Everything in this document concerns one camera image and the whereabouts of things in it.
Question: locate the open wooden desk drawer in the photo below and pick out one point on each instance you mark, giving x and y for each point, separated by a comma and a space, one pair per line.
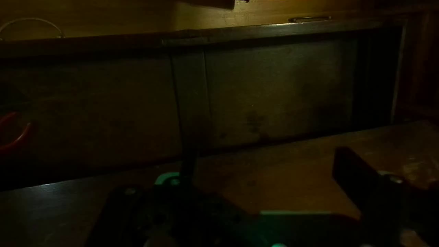
110, 103

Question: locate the red handled pliers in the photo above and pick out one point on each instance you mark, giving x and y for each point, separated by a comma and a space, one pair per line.
14, 133

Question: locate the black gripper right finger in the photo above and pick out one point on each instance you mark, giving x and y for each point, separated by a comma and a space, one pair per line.
388, 203

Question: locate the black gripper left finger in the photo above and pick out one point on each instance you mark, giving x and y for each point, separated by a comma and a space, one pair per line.
137, 217

